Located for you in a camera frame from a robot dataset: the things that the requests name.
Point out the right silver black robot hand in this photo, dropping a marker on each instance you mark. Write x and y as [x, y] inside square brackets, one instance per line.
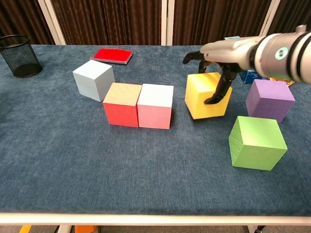
[226, 52]

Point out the yellow cube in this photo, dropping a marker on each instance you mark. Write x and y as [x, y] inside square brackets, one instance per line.
[196, 102]

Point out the red-orange cube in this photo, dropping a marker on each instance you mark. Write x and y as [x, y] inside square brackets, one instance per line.
[121, 114]

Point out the light blue cube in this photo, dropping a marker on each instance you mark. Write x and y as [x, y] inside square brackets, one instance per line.
[92, 80]

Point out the purple cube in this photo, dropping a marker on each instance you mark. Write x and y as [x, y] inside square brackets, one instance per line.
[269, 102]

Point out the pink cube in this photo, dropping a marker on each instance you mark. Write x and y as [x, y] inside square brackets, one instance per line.
[154, 116]

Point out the green cube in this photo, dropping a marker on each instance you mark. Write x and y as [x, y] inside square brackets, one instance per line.
[257, 145]

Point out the blue cookie box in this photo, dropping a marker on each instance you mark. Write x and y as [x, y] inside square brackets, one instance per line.
[250, 76]

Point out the gold foil snack pack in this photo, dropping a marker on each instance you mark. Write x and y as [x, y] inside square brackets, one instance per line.
[289, 83]

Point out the red ink pad case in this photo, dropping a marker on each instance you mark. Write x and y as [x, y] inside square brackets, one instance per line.
[110, 55]

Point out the blue table cloth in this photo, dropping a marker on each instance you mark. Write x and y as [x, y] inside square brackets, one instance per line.
[145, 170]

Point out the black mesh pen cup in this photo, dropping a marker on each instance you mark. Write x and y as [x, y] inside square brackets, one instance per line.
[19, 60]

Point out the orange floor object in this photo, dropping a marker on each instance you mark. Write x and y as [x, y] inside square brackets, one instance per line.
[85, 229]

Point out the yellow floor tape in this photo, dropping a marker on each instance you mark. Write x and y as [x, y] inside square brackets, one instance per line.
[25, 229]

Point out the white table frame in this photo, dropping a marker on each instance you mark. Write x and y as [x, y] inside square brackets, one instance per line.
[155, 219]

